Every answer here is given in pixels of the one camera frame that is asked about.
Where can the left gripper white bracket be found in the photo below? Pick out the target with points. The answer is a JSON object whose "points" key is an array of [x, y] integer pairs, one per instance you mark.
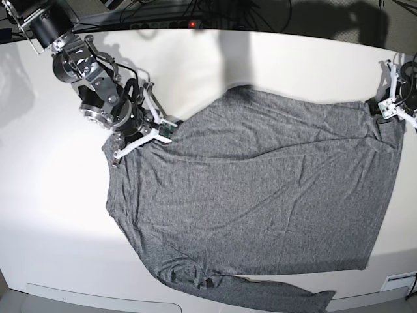
{"points": [[402, 87]]}

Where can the black power strip red light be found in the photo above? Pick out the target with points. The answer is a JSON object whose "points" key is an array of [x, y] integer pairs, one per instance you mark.
{"points": [[170, 24]]}

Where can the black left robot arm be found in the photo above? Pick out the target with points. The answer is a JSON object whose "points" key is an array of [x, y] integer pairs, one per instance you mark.
{"points": [[399, 98]]}

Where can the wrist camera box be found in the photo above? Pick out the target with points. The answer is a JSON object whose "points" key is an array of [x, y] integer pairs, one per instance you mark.
{"points": [[388, 108], [166, 128]]}

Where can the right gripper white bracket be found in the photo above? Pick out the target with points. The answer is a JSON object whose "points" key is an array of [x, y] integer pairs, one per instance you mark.
{"points": [[141, 127]]}

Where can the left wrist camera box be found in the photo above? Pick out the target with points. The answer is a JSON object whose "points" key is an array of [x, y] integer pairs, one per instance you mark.
{"points": [[388, 108]]}

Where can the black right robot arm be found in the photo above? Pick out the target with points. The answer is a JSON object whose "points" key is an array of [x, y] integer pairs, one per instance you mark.
{"points": [[112, 95]]}

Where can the grey long-sleeve T-shirt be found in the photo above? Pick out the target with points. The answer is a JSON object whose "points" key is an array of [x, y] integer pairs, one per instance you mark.
{"points": [[258, 184]]}

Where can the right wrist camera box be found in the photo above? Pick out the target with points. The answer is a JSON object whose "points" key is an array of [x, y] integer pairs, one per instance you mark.
{"points": [[166, 128]]}

